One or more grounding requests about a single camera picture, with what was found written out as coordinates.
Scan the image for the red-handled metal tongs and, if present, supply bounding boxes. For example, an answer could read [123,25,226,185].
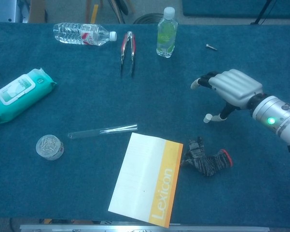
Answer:
[120,30,137,78]

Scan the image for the grey knit work glove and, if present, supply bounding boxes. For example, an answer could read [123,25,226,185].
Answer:
[180,136,234,178]

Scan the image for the teal felt table cover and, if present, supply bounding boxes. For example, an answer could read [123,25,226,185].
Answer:
[0,21,290,222]

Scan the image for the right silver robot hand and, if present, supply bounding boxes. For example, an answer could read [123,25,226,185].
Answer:
[190,69,263,122]

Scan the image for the black tripod stand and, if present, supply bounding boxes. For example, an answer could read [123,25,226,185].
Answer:
[249,0,273,26]

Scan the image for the coiled grey hose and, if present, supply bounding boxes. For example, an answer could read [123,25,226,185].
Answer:
[133,13,165,25]

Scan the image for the clear glass test tube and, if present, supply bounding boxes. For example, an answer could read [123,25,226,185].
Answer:
[68,124,138,140]

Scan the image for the aluminium frame rail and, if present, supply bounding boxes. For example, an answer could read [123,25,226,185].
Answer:
[19,224,270,232]

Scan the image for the clear red-label water bottle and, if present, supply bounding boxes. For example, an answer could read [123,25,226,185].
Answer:
[53,22,118,46]

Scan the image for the white yellow Lexicon booklet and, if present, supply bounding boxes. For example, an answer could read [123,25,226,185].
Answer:
[108,132,184,228]

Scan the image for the brown cardboard box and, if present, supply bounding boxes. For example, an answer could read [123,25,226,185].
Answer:
[28,0,48,24]

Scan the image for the clear green-label bottle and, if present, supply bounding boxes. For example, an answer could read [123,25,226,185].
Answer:
[156,6,179,58]

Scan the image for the teal wet wipes pack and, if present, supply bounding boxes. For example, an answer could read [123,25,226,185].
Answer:
[0,67,57,125]

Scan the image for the grey metal cabinet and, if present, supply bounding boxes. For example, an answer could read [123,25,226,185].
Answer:
[0,0,29,24]

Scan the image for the yellow stick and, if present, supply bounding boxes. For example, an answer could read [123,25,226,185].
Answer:
[90,4,99,24]

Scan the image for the round clear box of screws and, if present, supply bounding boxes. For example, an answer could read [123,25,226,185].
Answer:
[35,134,65,161]

